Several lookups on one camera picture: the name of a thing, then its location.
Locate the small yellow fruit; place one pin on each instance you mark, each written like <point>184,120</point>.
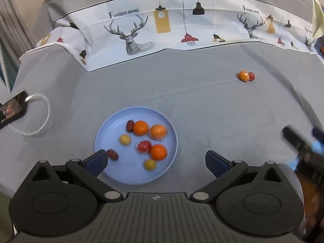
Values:
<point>124,140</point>
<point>150,164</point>

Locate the light blue plate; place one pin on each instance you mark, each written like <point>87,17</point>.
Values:
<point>119,172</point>

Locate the small tangerine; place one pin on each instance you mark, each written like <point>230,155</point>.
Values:
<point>158,152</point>
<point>140,127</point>

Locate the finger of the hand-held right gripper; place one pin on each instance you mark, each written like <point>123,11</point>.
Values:
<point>319,134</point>
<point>293,136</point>

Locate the grey curtain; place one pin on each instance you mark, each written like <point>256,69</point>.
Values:
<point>12,22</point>

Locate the red cherry tomato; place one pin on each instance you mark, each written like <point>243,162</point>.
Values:
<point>144,146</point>

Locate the plastic-wrapped orange fruit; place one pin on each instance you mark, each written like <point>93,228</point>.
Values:
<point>158,131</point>
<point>243,76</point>

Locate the black smartphone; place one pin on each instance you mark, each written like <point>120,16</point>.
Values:
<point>11,108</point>

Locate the dark red date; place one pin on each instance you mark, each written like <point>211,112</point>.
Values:
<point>129,126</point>
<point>113,154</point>

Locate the grey fuzzy cloth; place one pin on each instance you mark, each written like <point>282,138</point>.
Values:
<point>295,189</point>

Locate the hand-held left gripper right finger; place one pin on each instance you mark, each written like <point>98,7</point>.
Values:
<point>215,162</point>

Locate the black and white pole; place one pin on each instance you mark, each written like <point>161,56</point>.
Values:
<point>5,70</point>

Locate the plastic-wrapped red fruit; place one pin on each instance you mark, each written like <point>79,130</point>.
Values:
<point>252,76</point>

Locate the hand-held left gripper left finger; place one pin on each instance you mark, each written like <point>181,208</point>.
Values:
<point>97,162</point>

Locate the pale yellow cloth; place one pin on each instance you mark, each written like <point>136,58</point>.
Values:
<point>318,17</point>

